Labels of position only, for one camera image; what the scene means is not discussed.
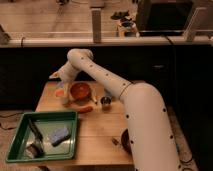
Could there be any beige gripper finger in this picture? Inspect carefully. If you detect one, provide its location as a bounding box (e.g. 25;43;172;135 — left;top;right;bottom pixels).
56;81;64;89
62;83;70;105

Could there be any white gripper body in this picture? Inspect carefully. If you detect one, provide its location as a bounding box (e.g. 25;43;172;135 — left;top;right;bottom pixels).
49;61;80;83

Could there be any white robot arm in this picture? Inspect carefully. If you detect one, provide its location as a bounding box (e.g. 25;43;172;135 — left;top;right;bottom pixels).
50;49;181;171

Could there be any orange apple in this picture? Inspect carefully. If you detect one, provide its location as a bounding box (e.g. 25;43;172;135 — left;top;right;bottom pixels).
55;89;64;97

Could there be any small metal cup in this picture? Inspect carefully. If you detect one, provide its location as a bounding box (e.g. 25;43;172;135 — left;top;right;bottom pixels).
100;96;112;106

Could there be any orange bowl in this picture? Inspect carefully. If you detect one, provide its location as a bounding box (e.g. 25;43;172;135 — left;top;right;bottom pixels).
70;82;91;100

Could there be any orange carrot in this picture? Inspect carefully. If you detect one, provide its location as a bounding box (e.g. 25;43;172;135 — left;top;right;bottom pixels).
71;106;93;114

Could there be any green plastic tray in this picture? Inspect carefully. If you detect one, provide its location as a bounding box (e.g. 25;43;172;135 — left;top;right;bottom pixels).
6;111;78;163

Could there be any blue sponge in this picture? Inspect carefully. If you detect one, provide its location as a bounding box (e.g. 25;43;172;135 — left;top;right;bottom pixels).
48;127;70;146

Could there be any black dish brush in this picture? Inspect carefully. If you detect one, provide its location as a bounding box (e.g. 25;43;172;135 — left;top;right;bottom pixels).
25;120;44;158

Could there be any wooden box with items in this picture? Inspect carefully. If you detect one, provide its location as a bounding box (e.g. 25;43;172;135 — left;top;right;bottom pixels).
117;18;140;37

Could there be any black monitor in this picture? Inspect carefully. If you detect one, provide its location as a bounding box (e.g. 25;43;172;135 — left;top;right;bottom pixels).
136;0;193;31

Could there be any dark pan with handle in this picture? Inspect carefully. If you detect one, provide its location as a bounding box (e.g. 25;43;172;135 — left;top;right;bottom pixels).
111;129;132;154

